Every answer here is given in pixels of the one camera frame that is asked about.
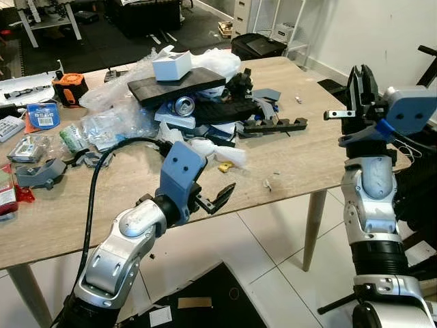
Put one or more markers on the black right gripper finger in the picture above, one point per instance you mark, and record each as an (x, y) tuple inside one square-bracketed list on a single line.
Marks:
[(370, 87), (354, 89)]

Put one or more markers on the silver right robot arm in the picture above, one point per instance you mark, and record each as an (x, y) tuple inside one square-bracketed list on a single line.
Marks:
[(375, 205)]

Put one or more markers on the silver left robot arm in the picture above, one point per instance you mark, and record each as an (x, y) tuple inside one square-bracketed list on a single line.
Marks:
[(126, 236)]

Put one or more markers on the black storage bin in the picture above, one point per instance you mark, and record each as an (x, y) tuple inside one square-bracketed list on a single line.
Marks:
[(258, 46)]

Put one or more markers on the small yellow piece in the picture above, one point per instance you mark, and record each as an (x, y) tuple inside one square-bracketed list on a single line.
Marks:
[(225, 167)]

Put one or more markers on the black ribbed tray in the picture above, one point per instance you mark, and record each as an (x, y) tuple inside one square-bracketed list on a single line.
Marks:
[(218, 111)]

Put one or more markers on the black metal stand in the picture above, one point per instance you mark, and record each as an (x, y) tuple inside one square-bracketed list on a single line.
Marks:
[(416, 184)]

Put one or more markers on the wooden table leg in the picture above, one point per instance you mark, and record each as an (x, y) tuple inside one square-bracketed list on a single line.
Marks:
[(31, 297), (314, 229)]

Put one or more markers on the silver drink can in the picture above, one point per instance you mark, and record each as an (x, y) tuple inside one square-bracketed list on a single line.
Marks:
[(184, 106)]

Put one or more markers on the black robot body front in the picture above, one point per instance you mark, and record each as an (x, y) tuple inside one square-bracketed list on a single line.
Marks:
[(198, 301)]

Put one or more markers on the white shelf rack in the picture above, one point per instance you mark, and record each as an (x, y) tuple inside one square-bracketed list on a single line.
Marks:
[(273, 17)]

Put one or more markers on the flat black board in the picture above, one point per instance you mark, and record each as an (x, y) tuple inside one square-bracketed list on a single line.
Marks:
[(177, 87)]

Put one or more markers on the small white cardboard box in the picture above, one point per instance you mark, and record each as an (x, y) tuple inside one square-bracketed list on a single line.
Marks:
[(171, 66)]

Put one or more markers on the clear crumpled plastic bag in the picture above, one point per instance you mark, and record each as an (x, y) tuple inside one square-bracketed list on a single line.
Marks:
[(113, 92)]

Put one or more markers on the green and white packet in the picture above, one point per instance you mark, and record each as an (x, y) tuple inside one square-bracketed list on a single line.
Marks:
[(74, 140)]

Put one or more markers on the orange and black device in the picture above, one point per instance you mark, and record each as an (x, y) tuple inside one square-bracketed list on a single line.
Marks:
[(69, 89)]

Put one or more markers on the blue blister package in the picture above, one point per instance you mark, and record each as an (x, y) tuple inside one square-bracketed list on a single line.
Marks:
[(44, 116)]

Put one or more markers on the red package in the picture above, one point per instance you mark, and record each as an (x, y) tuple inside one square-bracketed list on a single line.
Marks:
[(7, 191)]

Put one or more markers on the white parts tray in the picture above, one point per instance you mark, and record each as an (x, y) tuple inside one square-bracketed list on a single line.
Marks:
[(26, 87)]

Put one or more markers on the grey-blue left wrist camera mount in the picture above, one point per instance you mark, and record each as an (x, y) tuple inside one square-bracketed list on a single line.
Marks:
[(181, 167)]

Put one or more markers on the grey-blue wrist camera mount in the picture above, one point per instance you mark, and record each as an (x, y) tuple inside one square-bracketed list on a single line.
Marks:
[(410, 109), (181, 167)]

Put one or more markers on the grey-blue right wrist camera mount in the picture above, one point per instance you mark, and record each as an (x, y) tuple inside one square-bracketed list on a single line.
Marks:
[(410, 109)]

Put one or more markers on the black notched rail part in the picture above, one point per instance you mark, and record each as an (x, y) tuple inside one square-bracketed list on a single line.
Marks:
[(273, 126)]

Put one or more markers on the grey printed bracket part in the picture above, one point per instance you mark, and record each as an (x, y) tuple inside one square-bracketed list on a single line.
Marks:
[(39, 172)]

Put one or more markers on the white frame desk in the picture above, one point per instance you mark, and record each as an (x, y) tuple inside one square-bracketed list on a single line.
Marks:
[(48, 20)]

